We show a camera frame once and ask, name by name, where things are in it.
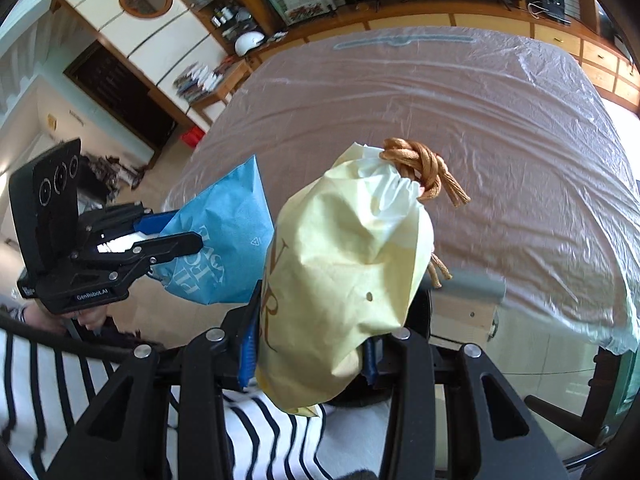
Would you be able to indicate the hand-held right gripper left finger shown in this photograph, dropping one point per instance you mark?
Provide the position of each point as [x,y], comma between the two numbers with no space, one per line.
[246,360]

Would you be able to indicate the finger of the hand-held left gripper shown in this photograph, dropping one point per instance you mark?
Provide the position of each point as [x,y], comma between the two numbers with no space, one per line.
[150,222]
[175,245]

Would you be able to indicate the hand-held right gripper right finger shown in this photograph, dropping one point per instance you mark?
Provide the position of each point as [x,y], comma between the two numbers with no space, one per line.
[370,362]

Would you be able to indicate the person's left forearm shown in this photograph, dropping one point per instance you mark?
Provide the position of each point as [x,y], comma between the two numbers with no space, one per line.
[12,310]

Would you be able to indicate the person's left hand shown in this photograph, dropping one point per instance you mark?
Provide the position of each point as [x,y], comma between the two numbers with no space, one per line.
[90,319]

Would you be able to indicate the red basket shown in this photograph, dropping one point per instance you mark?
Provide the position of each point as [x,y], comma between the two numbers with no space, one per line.
[192,137]

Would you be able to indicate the tan wooden table drawer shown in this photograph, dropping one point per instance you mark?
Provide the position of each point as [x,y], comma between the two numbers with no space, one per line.
[460,315]

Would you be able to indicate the dark wooden door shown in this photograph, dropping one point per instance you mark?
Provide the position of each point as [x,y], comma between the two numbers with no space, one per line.
[120,95]

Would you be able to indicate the stack of books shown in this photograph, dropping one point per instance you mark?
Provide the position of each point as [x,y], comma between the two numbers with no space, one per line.
[197,80]

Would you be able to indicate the small wooden side table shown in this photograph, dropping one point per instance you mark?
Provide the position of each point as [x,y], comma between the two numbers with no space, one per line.
[230,82]

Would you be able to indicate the dark wooden chair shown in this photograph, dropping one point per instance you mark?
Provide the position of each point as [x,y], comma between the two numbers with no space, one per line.
[565,410]

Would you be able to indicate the white helmet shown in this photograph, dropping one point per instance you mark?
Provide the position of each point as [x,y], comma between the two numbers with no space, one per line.
[250,41]

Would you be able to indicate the clear plastic table cover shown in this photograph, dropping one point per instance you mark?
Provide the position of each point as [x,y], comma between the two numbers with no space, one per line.
[500,160]

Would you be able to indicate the wooden drawer sideboard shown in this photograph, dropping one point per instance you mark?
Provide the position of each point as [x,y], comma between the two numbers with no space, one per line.
[600,60]

